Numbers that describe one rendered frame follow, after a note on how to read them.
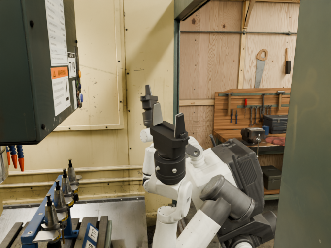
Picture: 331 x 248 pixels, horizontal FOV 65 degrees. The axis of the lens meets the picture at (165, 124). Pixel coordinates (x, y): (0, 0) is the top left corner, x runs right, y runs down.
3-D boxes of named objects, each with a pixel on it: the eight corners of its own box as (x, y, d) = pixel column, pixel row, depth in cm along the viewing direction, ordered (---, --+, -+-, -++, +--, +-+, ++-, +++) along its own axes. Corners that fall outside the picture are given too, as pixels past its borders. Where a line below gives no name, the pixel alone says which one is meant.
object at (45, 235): (60, 231, 87) (60, 229, 87) (56, 241, 82) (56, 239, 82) (38, 232, 86) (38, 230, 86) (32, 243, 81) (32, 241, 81)
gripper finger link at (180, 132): (183, 111, 64) (183, 133, 67) (173, 115, 62) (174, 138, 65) (187, 113, 63) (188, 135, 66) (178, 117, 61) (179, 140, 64)
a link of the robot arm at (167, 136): (170, 147, 61) (172, 185, 67) (198, 132, 67) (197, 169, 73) (138, 128, 70) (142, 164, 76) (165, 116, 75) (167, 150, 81)
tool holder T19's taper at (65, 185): (62, 189, 112) (60, 174, 111) (73, 188, 113) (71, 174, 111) (59, 194, 108) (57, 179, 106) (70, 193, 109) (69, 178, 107)
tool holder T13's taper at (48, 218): (47, 218, 91) (45, 201, 90) (60, 218, 92) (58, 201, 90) (42, 226, 87) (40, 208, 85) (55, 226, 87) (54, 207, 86)
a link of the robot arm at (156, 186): (143, 169, 73) (146, 199, 79) (179, 179, 69) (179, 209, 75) (161, 148, 82) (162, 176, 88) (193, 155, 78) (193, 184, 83)
